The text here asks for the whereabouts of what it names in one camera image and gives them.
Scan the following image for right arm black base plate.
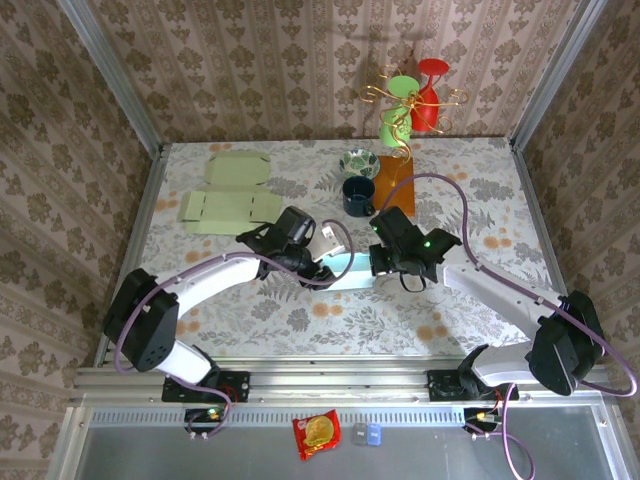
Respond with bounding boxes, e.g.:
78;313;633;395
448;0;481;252
426;368;520;403

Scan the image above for slotted cable duct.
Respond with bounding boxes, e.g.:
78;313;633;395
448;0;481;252
87;405;609;427

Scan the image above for dark blue mug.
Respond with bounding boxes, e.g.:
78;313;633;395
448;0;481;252
341;176;377;218

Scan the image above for aluminium frame post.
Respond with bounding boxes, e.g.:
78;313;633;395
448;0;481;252
508;0;610;151
55;0;165;157

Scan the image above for red snack packet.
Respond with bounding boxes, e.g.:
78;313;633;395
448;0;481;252
292;408;343;463

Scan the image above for floral tablecloth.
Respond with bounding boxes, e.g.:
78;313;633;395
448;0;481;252
127;138;576;359

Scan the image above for green paper box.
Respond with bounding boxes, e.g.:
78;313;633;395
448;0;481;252
179;151;283;236

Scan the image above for light blue paper box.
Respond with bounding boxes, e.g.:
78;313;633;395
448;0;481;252
319;252;377;292

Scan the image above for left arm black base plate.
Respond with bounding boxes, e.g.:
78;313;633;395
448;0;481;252
161;370;252;404

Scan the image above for green goblet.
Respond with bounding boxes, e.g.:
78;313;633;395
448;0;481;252
379;75;420;150

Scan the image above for aluminium side rail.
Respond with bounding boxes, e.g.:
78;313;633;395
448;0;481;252
93;144;169;369
509;139;592;366

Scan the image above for leaf pattern bowl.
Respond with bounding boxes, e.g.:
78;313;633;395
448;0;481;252
339;148;380;180

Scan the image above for grey metal shelf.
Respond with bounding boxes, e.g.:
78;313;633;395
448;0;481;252
47;405;640;480

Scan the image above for gold wire stand wooden base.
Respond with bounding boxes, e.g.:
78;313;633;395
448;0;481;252
358;63;469;218

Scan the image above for aluminium front rail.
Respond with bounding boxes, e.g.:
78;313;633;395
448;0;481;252
69;363;615;407

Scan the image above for red goblet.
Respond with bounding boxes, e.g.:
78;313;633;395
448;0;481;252
410;58;451;134

